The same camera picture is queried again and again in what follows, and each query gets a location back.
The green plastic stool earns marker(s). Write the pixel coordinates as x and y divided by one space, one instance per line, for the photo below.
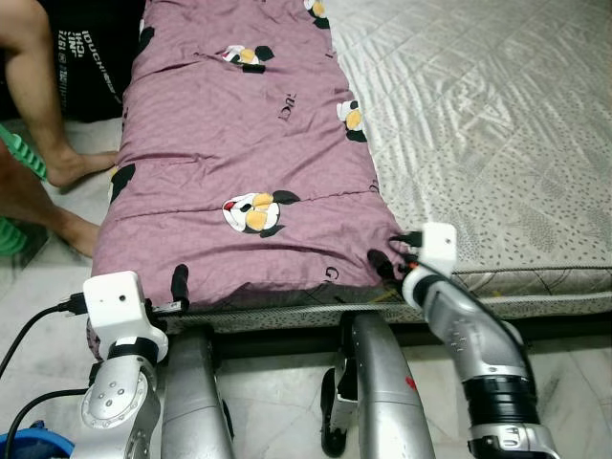
14 229

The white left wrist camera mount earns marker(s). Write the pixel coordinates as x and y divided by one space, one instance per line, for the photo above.
117 306

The blue plastic bucket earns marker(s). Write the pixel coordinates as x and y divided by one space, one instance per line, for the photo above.
29 446

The grey robot left leg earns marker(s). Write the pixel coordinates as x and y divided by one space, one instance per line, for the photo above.
196 402

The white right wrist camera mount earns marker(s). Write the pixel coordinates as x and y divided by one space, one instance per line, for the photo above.
437 249

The grey robot leg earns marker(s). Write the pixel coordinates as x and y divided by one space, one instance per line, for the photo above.
382 392
196 402

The pink cartoon blanket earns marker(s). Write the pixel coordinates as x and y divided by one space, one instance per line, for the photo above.
239 143

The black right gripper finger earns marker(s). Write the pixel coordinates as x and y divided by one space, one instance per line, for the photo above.
382 266

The person in grey shorts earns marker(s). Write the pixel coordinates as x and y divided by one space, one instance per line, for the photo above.
38 86

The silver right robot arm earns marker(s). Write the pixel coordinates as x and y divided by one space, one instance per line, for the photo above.
483 354

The grey robot right leg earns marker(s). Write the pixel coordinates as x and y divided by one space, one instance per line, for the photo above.
382 392

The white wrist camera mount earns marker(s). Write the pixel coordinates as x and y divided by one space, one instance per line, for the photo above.
437 249
117 306

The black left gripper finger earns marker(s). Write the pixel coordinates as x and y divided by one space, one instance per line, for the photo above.
180 287

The white dotted mattress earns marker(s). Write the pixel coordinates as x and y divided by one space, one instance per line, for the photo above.
497 124

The dark bed frame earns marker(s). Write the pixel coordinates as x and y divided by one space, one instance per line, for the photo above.
535 330

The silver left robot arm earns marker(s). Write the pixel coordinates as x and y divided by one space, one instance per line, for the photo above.
120 402

